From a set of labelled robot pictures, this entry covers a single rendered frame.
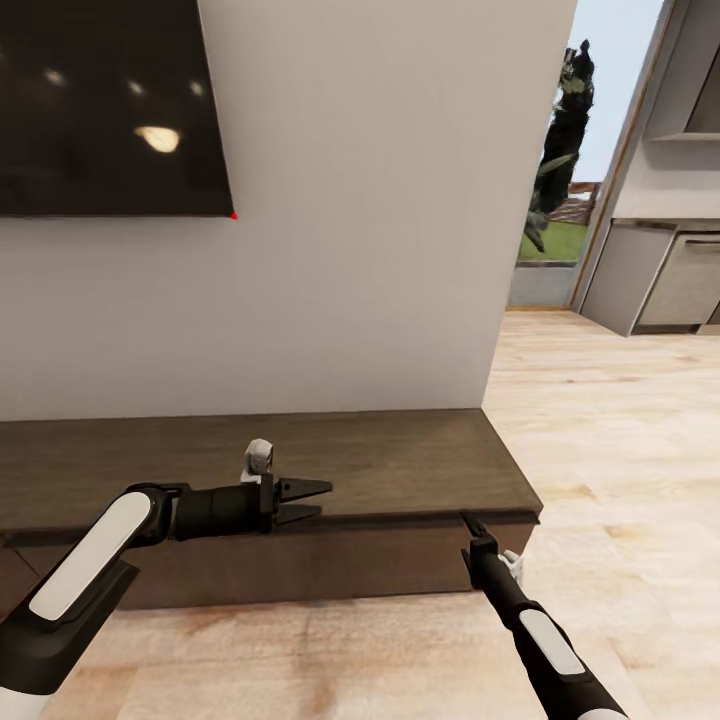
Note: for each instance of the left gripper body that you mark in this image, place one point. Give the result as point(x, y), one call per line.
point(242, 509)

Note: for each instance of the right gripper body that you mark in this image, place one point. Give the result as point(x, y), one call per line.
point(487, 571)

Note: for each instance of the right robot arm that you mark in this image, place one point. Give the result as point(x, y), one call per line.
point(565, 686)

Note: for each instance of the dishwasher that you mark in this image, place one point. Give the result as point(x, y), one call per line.
point(686, 289)

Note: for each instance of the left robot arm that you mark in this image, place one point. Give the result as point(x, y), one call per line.
point(44, 637)

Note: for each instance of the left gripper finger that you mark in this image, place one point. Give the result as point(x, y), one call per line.
point(292, 513)
point(290, 489)

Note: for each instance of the fixed window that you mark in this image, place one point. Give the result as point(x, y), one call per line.
point(612, 50)

